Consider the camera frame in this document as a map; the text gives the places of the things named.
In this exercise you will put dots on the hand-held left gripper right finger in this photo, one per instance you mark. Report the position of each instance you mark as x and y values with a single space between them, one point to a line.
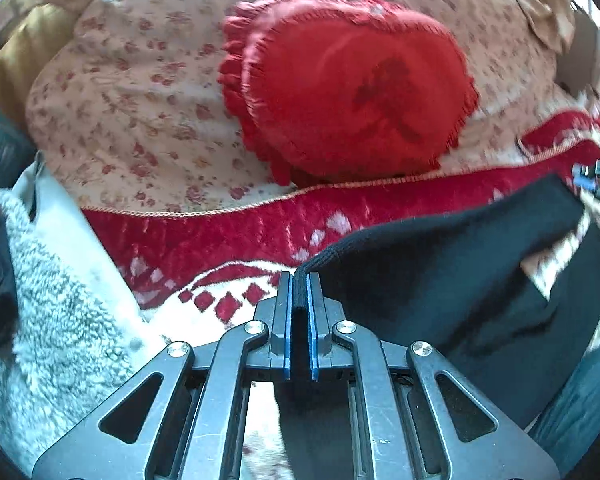
314 330

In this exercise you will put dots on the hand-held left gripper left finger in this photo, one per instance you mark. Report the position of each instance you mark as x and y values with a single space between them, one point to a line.
284 330

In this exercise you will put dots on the black pants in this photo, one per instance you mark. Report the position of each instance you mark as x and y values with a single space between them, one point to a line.
430 270

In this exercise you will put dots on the red and white fleece blanket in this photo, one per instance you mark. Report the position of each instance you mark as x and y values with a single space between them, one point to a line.
205 232

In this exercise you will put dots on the tan cloth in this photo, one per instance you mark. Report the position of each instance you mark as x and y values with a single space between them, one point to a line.
35 45
545 5

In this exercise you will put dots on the person's leg in blue jeans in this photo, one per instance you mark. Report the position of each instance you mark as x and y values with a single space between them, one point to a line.
580 400

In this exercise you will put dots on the white sherpa garment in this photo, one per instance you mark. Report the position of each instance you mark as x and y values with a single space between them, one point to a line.
60 320

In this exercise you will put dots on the red frilled pillow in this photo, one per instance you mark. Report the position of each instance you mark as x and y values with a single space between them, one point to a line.
350 90

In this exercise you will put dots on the floral beige pillow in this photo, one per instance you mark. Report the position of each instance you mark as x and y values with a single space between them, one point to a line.
150 110

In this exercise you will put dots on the teal cloth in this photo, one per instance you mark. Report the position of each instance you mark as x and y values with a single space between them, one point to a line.
2 155

